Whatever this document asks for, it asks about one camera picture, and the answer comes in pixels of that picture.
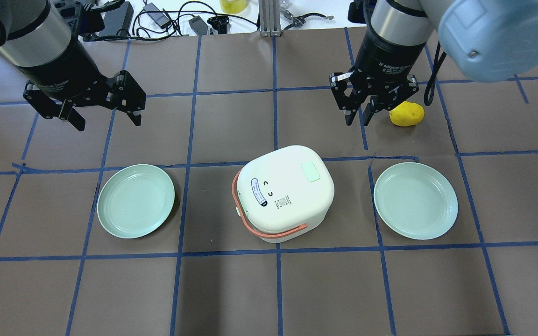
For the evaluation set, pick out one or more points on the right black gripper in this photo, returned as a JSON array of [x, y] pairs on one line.
[[389, 59]]

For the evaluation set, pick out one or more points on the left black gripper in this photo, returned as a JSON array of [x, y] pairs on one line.
[[60, 66]]

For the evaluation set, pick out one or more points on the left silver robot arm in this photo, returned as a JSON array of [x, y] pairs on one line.
[[41, 39]]

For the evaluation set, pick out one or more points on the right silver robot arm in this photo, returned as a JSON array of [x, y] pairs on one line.
[[488, 40]]

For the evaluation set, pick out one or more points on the yellow lemon toy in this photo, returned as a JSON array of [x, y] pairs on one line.
[[407, 114]]

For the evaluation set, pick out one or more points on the right green plate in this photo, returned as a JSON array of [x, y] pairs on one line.
[[416, 201]]

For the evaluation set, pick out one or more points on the green plate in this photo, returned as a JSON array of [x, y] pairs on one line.
[[135, 201], [416, 201]]

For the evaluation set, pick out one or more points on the black power adapter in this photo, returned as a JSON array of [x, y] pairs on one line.
[[156, 15]]

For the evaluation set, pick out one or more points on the left green plate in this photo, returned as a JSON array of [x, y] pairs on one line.
[[135, 201]]

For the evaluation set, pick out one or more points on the yellow tape roll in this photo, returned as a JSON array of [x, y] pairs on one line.
[[233, 6]]

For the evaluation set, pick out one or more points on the white rice cooker orange handle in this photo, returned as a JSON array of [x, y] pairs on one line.
[[283, 194]]

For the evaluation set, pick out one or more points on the aluminium frame post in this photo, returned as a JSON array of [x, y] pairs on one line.
[[269, 15]]

